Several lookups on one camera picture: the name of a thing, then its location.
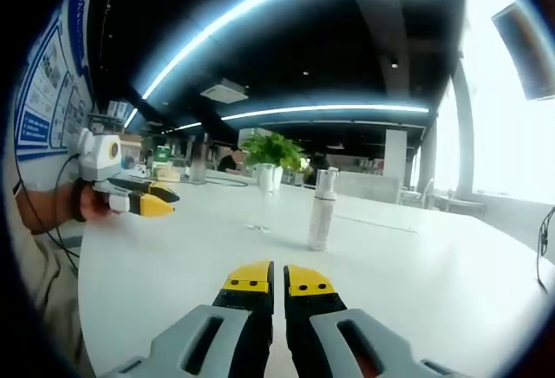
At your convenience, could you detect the ceiling air conditioner vent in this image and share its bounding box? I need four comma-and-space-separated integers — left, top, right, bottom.
199, 82, 250, 103

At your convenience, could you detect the clear pump bottle cover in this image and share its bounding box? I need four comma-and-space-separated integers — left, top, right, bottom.
315, 168, 340, 203

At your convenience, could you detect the white chair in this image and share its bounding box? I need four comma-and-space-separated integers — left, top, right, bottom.
401, 177, 436, 211

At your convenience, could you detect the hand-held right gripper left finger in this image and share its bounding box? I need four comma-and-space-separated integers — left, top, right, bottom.
100, 259, 275, 378

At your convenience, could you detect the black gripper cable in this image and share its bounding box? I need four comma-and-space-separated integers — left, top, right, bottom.
12, 152, 83, 260

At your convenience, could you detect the green potted plant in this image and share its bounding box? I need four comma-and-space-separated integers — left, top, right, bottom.
238, 131, 310, 192

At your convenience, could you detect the white pump bottle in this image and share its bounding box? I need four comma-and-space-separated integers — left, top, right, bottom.
306, 168, 340, 252

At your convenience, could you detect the person's beige clothing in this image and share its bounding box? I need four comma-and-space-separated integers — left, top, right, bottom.
6, 143, 96, 378

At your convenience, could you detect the long ceiling light strip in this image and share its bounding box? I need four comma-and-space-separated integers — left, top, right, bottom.
141, 0, 447, 101
220, 103, 430, 122

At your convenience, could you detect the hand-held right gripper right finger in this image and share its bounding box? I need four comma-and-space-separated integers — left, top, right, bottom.
283, 264, 467, 378

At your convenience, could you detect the person's left hand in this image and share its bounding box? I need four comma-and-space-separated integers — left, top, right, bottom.
71, 179, 114, 223

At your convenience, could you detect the hanging monitor screen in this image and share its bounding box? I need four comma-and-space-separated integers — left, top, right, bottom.
491, 2, 555, 101

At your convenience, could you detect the blue white wall poster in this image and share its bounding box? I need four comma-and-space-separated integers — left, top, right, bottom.
14, 0, 95, 163

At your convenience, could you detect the black wire stand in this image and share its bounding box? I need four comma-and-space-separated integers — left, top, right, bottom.
535, 206, 555, 295

